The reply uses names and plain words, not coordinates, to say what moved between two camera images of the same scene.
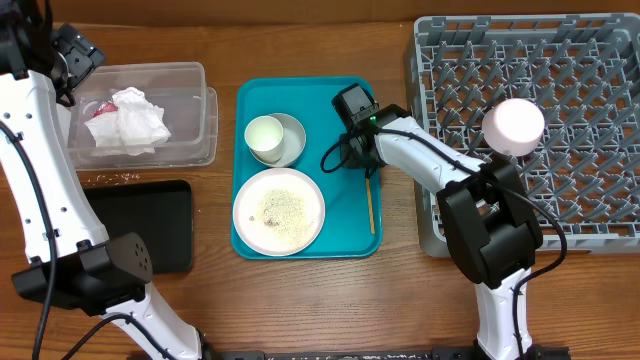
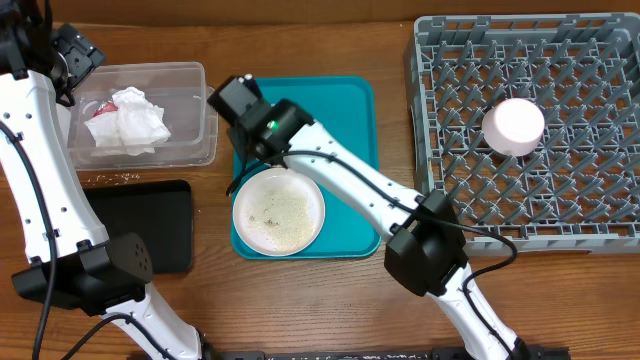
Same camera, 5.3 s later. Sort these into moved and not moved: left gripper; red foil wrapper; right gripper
Moved: right gripper
Not moved: red foil wrapper; left gripper
